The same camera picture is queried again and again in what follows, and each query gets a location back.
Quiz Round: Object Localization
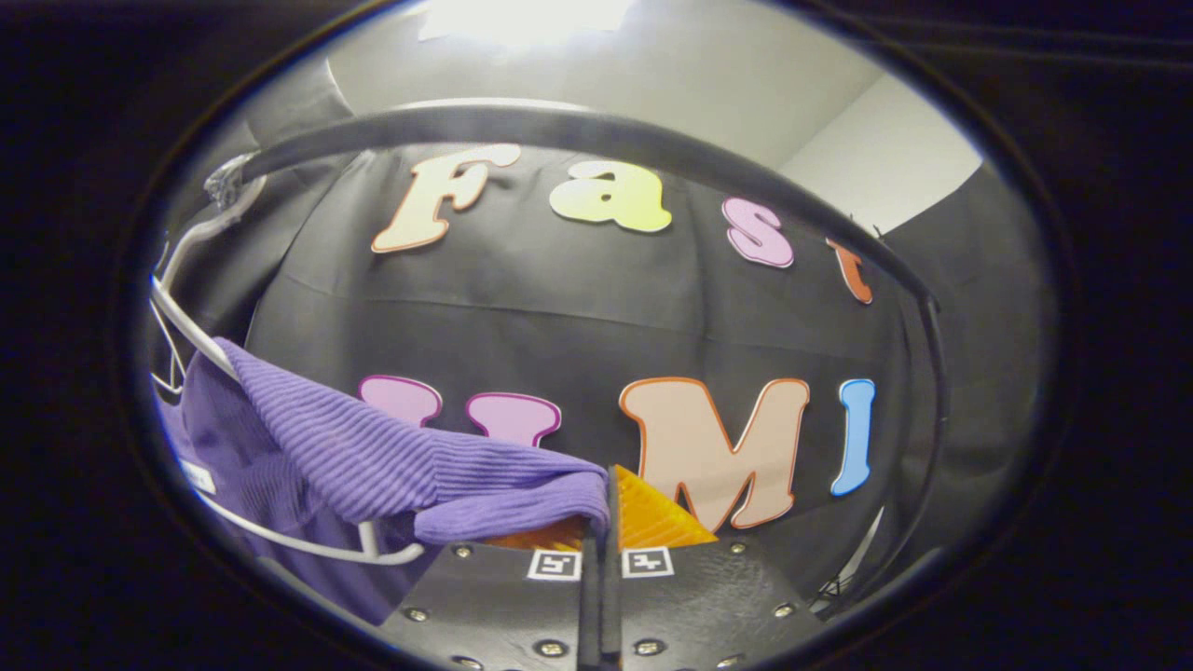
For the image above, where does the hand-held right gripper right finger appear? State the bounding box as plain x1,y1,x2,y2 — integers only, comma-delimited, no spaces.
599,463,828,671

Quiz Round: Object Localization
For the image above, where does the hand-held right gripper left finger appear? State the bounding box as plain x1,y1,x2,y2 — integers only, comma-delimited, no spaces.
380,517,600,671

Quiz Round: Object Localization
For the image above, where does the white hanger with taped hook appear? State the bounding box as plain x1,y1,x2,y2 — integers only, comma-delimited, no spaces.
149,154,430,567

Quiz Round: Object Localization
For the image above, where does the purple ribbed shirt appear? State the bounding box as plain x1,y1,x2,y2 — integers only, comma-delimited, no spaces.
152,335,613,627

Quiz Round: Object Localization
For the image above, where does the ceiling light panel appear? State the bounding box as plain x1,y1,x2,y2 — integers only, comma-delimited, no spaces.
419,0,637,43

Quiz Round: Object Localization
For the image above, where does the black clothes rail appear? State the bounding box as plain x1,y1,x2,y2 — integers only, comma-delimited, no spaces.
205,103,947,616

